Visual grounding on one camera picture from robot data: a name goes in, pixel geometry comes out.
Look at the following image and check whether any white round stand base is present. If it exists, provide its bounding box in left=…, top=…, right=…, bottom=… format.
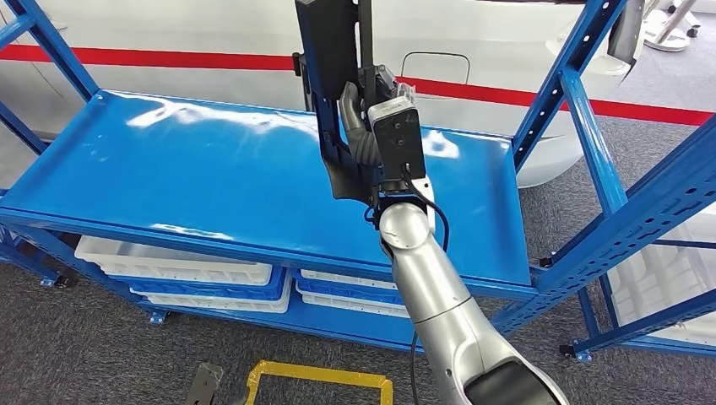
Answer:
left=643, top=0, right=702, bottom=53

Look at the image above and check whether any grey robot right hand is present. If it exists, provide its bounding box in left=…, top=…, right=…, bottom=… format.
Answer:
left=338, top=62, right=419, bottom=135

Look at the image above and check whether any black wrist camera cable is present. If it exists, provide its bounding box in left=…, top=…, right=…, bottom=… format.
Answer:
left=399, top=162, right=452, bottom=405

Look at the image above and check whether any long black plastic part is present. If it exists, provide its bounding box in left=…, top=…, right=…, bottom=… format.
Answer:
left=295, top=0, right=393, bottom=207

